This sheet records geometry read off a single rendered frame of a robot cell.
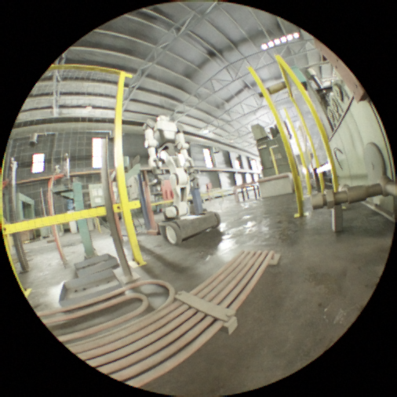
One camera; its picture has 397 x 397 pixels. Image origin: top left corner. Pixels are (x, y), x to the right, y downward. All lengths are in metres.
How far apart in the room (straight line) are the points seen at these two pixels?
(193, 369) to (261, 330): 0.19
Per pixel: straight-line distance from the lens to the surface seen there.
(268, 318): 0.46
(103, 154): 0.90
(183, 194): 1.53
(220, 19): 11.78
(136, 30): 11.52
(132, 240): 1.02
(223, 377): 0.38
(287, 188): 4.20
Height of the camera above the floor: 0.36
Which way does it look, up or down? level
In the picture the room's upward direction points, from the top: 12 degrees counter-clockwise
